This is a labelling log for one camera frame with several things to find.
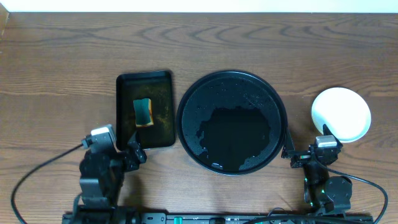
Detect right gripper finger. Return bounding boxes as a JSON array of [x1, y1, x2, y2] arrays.
[[282, 128, 295, 152], [322, 124, 342, 146]]

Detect light blue plate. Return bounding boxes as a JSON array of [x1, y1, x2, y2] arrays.
[[311, 87, 371, 143]]

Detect yellow and green sponge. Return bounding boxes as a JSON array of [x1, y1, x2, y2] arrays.
[[133, 98, 154, 128]]

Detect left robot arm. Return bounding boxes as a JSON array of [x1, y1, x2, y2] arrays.
[[69, 131, 147, 224]]

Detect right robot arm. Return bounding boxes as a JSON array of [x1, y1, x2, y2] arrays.
[[281, 125, 353, 215]]

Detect black rectangular water tray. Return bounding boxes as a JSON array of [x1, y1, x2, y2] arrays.
[[116, 70, 175, 151]]

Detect round black tray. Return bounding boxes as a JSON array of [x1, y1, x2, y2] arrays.
[[176, 70, 288, 175]]

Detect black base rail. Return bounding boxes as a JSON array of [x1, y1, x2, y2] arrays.
[[62, 212, 373, 224]]

